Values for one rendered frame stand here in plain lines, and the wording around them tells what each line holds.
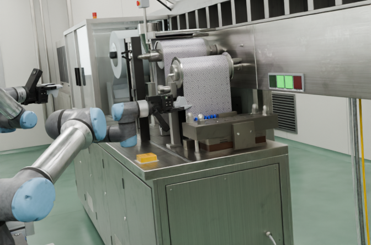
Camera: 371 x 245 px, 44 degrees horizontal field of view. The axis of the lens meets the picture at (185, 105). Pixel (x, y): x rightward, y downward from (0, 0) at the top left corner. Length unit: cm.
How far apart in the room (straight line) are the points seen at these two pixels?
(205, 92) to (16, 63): 561
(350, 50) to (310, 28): 22
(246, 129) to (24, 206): 104
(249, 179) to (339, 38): 71
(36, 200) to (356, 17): 112
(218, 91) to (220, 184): 46
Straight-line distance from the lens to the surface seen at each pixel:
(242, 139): 198
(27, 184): 130
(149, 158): 191
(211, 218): 195
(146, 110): 198
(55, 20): 756
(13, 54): 749
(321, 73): 174
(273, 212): 209
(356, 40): 159
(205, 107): 212
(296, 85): 186
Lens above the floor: 135
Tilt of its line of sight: 7 degrees down
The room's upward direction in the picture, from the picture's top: 5 degrees counter-clockwise
